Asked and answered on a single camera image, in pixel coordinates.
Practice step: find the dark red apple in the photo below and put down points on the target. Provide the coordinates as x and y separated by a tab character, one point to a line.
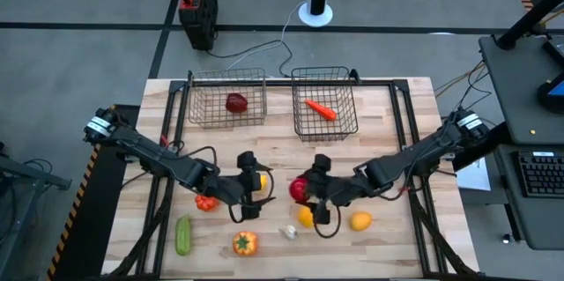
236	103

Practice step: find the green cucumber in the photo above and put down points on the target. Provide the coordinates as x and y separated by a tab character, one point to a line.
183	236

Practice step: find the red tomato with green top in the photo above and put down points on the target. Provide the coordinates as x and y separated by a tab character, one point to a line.
297	190

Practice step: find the grey metal stand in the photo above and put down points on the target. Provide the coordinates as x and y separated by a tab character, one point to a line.
26	171

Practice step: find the black metal table frame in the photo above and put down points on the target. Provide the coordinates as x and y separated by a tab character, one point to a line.
277	83

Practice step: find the yellow lemon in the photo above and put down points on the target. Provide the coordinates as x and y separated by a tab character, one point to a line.
263	182

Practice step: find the red and black battery box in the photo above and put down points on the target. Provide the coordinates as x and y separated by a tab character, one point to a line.
200	21

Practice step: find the monitor with blue screen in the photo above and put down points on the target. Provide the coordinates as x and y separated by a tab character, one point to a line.
551	96

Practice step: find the black hazard-striped floor mat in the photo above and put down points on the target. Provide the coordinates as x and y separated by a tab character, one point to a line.
94	228

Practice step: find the yellow bell pepper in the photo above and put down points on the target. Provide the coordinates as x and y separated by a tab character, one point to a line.
304	218

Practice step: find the black keyboard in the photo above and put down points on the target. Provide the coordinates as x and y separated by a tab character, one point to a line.
542	175

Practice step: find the orange fruit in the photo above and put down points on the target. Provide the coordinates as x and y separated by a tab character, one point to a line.
361	221

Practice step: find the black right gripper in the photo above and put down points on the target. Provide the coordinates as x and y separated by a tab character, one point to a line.
330	190

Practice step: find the orange carrot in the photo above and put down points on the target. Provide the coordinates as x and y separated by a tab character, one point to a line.
321	110

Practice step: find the white garlic bulb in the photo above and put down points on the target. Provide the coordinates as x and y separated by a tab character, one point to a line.
289	231

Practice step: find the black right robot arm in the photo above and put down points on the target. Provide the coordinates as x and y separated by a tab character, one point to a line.
418	153

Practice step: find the white paper sheet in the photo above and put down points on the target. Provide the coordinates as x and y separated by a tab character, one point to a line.
473	177

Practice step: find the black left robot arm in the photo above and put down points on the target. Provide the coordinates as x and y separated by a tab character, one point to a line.
145	149

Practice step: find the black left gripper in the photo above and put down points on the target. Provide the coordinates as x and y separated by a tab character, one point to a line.
238	186

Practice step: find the grey desk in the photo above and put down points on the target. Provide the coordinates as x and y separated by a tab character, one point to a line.
515	96

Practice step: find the orange bell pepper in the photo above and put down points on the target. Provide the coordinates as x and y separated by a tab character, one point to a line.
245	244

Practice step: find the black monitor stand pole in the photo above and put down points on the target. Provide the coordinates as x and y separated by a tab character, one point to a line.
529	19

